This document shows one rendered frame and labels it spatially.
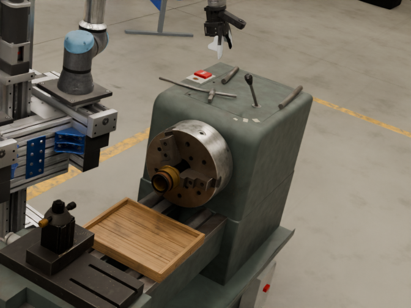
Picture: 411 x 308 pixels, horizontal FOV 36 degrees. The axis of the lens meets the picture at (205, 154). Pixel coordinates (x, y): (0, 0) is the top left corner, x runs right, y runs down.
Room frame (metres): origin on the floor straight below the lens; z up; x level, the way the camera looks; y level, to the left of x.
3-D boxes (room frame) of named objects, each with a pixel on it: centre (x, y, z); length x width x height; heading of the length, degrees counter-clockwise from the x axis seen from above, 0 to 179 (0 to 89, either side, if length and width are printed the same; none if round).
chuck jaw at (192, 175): (2.00, 0.01, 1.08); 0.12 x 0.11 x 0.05; 65
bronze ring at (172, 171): (1.97, 0.12, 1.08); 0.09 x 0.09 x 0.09; 65
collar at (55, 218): (1.55, 0.40, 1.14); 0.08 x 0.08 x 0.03
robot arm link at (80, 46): (2.44, 0.59, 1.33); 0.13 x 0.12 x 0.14; 172
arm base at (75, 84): (2.43, 0.59, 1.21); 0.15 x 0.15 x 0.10
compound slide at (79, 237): (1.58, 0.39, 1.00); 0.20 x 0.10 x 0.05; 155
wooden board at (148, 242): (1.87, 0.17, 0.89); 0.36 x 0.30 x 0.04; 65
